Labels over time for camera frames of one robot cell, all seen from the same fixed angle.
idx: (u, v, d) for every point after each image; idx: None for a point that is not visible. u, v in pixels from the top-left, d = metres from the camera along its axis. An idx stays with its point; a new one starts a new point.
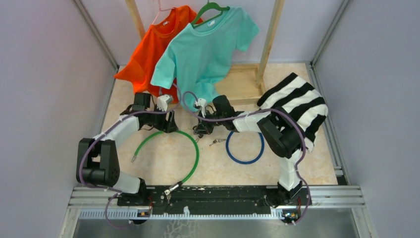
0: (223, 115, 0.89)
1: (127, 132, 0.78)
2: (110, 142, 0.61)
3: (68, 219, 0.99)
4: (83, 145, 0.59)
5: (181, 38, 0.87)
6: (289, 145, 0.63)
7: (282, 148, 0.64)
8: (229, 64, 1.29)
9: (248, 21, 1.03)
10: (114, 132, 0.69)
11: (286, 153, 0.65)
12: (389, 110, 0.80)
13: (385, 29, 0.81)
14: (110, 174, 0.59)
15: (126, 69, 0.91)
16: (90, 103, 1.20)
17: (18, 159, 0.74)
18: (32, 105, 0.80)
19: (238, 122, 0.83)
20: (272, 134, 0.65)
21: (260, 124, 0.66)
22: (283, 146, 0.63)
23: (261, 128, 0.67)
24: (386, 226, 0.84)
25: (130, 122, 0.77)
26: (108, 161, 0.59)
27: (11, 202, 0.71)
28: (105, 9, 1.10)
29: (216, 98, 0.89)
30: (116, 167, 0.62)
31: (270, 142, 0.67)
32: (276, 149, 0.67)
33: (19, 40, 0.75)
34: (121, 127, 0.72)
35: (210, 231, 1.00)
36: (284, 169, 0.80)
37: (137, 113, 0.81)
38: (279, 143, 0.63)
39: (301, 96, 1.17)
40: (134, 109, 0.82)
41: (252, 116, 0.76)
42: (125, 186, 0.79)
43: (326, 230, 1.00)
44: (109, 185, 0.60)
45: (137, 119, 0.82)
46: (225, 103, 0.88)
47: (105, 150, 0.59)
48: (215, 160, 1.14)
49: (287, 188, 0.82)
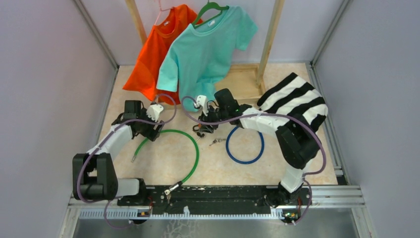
0: (226, 110, 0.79)
1: (122, 141, 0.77)
2: (105, 154, 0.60)
3: (67, 219, 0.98)
4: (78, 162, 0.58)
5: (182, 39, 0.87)
6: (307, 156, 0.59)
7: (299, 160, 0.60)
8: (230, 64, 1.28)
9: (247, 20, 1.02)
10: (108, 144, 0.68)
11: (302, 166, 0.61)
12: (389, 111, 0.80)
13: (385, 29, 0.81)
14: (109, 188, 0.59)
15: (134, 74, 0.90)
16: (90, 103, 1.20)
17: (18, 158, 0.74)
18: (32, 105, 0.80)
19: (245, 121, 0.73)
20: (292, 145, 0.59)
21: (280, 133, 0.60)
22: (302, 157, 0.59)
23: (280, 137, 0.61)
24: (386, 226, 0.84)
25: (123, 131, 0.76)
26: (106, 175, 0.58)
27: (11, 202, 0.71)
28: (105, 8, 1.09)
29: (218, 91, 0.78)
30: (114, 180, 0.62)
31: (286, 152, 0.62)
32: (290, 160, 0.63)
33: (19, 39, 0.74)
34: (115, 138, 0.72)
35: (210, 231, 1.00)
36: (289, 174, 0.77)
37: (130, 122, 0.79)
38: (297, 154, 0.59)
39: (301, 96, 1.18)
40: (126, 118, 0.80)
41: (265, 118, 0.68)
42: (126, 190, 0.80)
43: (326, 230, 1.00)
44: (109, 198, 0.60)
45: (130, 127, 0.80)
46: (228, 96, 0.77)
47: (101, 164, 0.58)
48: (215, 160, 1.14)
49: (289, 190, 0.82)
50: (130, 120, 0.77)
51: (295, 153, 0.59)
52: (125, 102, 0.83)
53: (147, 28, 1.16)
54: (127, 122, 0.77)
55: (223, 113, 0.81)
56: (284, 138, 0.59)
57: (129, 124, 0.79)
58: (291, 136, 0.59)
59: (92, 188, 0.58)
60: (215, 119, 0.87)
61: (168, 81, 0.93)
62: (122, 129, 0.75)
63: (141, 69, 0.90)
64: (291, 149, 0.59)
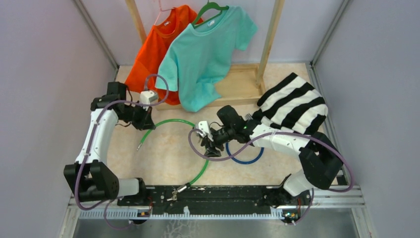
0: (233, 128, 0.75)
1: (110, 128, 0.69)
2: (97, 168, 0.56)
3: (67, 219, 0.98)
4: (70, 173, 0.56)
5: (182, 39, 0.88)
6: (333, 176, 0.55)
7: (325, 181, 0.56)
8: (229, 64, 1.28)
9: (247, 19, 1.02)
10: (96, 145, 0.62)
11: (328, 187, 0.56)
12: (388, 111, 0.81)
13: (385, 28, 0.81)
14: (110, 189, 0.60)
15: (133, 73, 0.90)
16: (90, 102, 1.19)
17: (19, 158, 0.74)
18: (31, 105, 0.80)
19: (258, 141, 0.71)
20: (316, 166, 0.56)
21: (304, 156, 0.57)
22: (328, 178, 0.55)
23: (303, 160, 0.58)
24: (386, 226, 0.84)
25: (108, 119, 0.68)
26: (103, 185, 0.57)
27: (11, 202, 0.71)
28: (106, 9, 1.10)
29: (221, 109, 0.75)
30: (112, 180, 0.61)
31: (310, 174, 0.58)
32: (315, 182, 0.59)
33: (19, 39, 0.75)
34: (101, 131, 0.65)
35: (210, 231, 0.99)
36: (300, 183, 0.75)
37: (111, 106, 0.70)
38: (325, 175, 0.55)
39: (301, 96, 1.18)
40: (106, 100, 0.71)
41: (282, 138, 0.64)
42: (126, 191, 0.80)
43: (327, 230, 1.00)
44: (112, 197, 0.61)
45: (113, 111, 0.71)
46: (232, 113, 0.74)
47: (95, 178, 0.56)
48: (215, 161, 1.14)
49: (292, 193, 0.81)
50: (111, 104, 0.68)
51: (321, 176, 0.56)
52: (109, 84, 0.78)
53: (147, 28, 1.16)
54: (109, 106, 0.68)
55: (230, 133, 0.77)
56: (309, 161, 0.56)
57: (111, 108, 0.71)
58: (315, 157, 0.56)
59: (95, 192, 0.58)
60: (223, 141, 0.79)
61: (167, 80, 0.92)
62: (106, 117, 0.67)
63: (140, 68, 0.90)
64: (317, 170, 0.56)
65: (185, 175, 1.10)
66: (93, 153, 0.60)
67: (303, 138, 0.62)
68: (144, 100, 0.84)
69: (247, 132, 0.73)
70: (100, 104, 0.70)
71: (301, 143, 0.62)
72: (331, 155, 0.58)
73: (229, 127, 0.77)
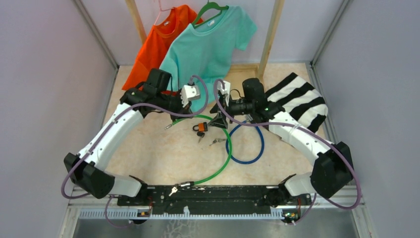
0: (253, 104, 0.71)
1: (128, 128, 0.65)
2: (89, 171, 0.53)
3: (68, 219, 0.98)
4: (68, 162, 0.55)
5: (182, 39, 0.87)
6: (338, 188, 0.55)
7: (329, 191, 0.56)
8: (230, 63, 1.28)
9: (247, 19, 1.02)
10: (102, 146, 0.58)
11: (329, 196, 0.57)
12: (388, 111, 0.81)
13: (384, 28, 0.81)
14: (100, 190, 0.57)
15: (133, 73, 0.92)
16: (89, 102, 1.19)
17: (19, 159, 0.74)
18: (32, 105, 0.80)
19: (276, 128, 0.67)
20: (328, 175, 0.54)
21: (319, 163, 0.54)
22: (333, 188, 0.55)
23: (317, 165, 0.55)
24: (386, 226, 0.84)
25: (128, 120, 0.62)
26: (92, 186, 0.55)
27: (12, 202, 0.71)
28: (106, 9, 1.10)
29: (249, 82, 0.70)
30: (106, 182, 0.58)
31: (316, 179, 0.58)
32: (318, 187, 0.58)
33: (19, 39, 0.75)
34: (114, 132, 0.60)
35: (210, 231, 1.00)
36: (300, 184, 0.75)
37: (137, 107, 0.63)
38: (330, 186, 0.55)
39: (301, 96, 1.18)
40: (135, 97, 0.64)
41: (303, 136, 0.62)
42: (122, 191, 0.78)
43: (326, 230, 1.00)
44: (100, 197, 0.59)
45: (137, 112, 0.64)
46: (259, 89, 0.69)
47: (85, 178, 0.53)
48: (216, 160, 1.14)
49: (291, 193, 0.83)
50: (135, 106, 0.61)
51: (327, 185, 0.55)
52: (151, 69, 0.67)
53: (147, 28, 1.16)
54: (133, 107, 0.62)
55: (248, 107, 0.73)
56: (323, 169, 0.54)
57: (137, 109, 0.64)
58: (331, 168, 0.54)
59: (85, 185, 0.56)
60: (236, 112, 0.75)
61: None
62: (126, 118, 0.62)
63: (140, 68, 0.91)
64: (327, 180, 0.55)
65: (185, 175, 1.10)
66: (95, 154, 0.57)
67: (326, 144, 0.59)
68: (183, 93, 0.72)
69: (267, 115, 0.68)
70: (131, 98, 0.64)
71: (321, 148, 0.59)
72: (344, 169, 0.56)
73: (249, 101, 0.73)
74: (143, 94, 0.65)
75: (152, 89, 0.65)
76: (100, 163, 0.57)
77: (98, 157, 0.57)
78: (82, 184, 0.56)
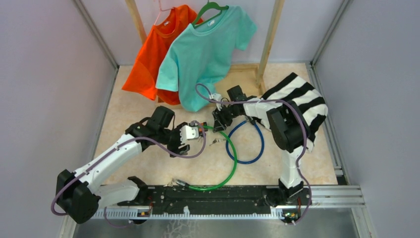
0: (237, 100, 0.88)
1: (126, 158, 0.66)
2: (79, 192, 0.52)
3: (67, 219, 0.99)
4: (61, 180, 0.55)
5: (182, 39, 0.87)
6: (292, 139, 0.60)
7: (284, 142, 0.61)
8: (229, 64, 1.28)
9: (247, 19, 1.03)
10: (99, 168, 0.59)
11: (287, 147, 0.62)
12: (388, 111, 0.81)
13: (385, 28, 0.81)
14: (81, 214, 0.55)
15: (133, 73, 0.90)
16: (89, 102, 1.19)
17: (18, 159, 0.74)
18: (31, 106, 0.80)
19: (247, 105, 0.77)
20: (279, 125, 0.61)
21: (270, 114, 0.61)
22: (286, 139, 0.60)
23: (270, 118, 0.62)
24: (386, 226, 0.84)
25: (129, 149, 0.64)
26: (76, 208, 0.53)
27: (11, 202, 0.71)
28: (106, 9, 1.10)
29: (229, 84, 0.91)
30: (90, 208, 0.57)
31: (275, 133, 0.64)
32: (278, 141, 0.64)
33: (19, 38, 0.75)
34: (114, 158, 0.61)
35: (210, 231, 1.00)
36: (285, 165, 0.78)
37: (140, 139, 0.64)
38: (283, 136, 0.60)
39: (301, 96, 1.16)
40: (141, 131, 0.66)
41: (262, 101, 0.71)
42: (119, 196, 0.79)
43: (327, 230, 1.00)
44: (78, 221, 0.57)
45: (139, 145, 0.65)
46: (237, 90, 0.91)
47: (74, 199, 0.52)
48: (216, 160, 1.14)
49: (286, 185, 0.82)
50: (140, 138, 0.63)
51: (281, 135, 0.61)
52: (157, 106, 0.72)
53: (147, 28, 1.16)
54: (137, 139, 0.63)
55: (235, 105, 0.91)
56: (274, 119, 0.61)
57: (139, 141, 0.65)
58: (280, 117, 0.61)
59: (68, 208, 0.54)
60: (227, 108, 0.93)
61: (168, 81, 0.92)
62: (128, 147, 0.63)
63: (140, 68, 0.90)
64: (279, 130, 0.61)
65: (185, 175, 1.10)
66: (90, 175, 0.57)
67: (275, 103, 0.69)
68: (183, 133, 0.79)
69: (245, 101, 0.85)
70: (135, 132, 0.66)
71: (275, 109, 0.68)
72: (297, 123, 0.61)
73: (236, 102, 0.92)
74: (147, 131, 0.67)
75: (156, 124, 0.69)
76: (92, 185, 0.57)
77: (91, 179, 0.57)
78: (65, 205, 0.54)
